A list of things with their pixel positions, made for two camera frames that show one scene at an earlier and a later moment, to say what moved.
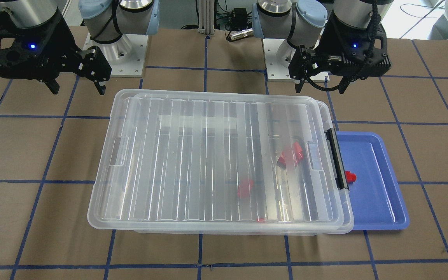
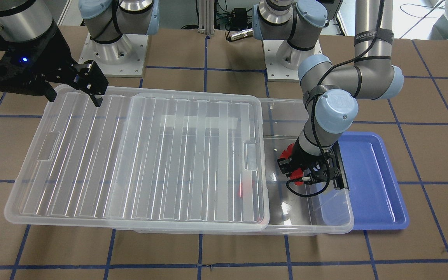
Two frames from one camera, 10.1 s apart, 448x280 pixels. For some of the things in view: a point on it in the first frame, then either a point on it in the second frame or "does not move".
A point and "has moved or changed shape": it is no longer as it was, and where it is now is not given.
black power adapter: [239, 19] does not move
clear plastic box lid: [189, 159] has moved or changed shape
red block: [350, 177] → [296, 174]
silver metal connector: [244, 33] does not move
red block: [245, 188] does not move
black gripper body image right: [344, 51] → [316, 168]
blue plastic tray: [377, 202] does not move
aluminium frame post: [206, 16] does not move
